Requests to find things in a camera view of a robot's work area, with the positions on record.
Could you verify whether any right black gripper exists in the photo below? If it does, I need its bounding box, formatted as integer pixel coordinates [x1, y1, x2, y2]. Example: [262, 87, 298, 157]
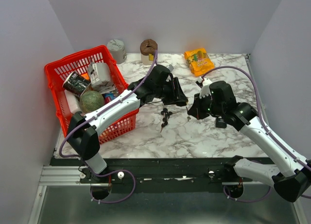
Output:
[188, 91, 225, 120]

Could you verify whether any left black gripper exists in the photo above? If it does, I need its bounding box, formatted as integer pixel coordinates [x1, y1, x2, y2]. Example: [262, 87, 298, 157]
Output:
[154, 77, 189, 106]

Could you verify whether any black key bunch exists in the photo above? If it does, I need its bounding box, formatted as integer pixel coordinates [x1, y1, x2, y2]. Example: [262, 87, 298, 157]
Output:
[160, 108, 173, 132]

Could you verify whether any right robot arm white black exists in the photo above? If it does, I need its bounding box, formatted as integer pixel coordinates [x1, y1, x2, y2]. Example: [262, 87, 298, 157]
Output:
[187, 78, 311, 202]

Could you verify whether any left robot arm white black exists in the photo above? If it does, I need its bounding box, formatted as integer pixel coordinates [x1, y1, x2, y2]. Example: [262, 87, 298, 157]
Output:
[65, 65, 188, 183]

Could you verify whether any black padlock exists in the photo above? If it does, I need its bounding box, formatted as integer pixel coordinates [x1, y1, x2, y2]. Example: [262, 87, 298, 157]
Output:
[215, 117, 227, 128]

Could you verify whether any orange snack bag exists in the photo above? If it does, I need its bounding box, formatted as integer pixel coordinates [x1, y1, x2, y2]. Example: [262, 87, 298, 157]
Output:
[184, 48, 215, 77]

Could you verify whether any brown lidded white jar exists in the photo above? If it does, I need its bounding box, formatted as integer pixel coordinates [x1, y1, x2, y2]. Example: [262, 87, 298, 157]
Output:
[140, 39, 158, 65]

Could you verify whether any blue snack packet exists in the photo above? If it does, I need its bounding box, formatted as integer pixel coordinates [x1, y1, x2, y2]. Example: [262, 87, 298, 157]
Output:
[102, 90, 119, 104]

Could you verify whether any grey marbled cylinder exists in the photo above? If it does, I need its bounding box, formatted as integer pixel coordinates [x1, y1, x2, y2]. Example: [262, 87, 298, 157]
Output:
[107, 39, 127, 64]

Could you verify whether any grey white carton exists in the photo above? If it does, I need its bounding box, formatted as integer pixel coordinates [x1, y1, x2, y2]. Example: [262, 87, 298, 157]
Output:
[87, 62, 115, 94]

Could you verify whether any green melon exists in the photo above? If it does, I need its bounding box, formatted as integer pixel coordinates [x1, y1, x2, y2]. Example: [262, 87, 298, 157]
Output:
[80, 90, 105, 113]

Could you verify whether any black patterned cup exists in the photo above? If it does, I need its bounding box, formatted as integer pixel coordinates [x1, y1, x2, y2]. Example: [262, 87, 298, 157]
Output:
[62, 71, 91, 98]

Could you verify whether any red plastic basket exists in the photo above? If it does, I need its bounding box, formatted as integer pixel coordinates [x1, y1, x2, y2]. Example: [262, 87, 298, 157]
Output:
[44, 45, 139, 143]

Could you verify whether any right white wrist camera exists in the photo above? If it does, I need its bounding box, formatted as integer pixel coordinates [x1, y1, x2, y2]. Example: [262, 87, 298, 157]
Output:
[196, 77, 212, 99]

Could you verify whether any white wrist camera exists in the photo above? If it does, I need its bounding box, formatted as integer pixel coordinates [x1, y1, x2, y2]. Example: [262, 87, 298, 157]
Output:
[196, 77, 212, 99]
[168, 64, 174, 72]

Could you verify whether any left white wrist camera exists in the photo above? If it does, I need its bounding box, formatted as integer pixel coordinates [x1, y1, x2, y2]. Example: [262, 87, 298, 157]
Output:
[168, 64, 174, 72]

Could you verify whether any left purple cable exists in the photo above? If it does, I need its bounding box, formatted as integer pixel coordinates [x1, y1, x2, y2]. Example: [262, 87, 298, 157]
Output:
[59, 49, 158, 178]

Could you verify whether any purple cable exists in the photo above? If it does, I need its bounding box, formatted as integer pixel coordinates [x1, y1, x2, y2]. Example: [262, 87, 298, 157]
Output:
[59, 49, 158, 178]
[201, 65, 311, 199]

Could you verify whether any black mounting rail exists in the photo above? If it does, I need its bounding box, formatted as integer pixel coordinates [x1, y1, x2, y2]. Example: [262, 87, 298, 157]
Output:
[77, 157, 275, 193]

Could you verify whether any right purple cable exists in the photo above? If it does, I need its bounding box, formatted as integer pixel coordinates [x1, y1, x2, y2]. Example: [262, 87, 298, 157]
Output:
[201, 65, 311, 199]

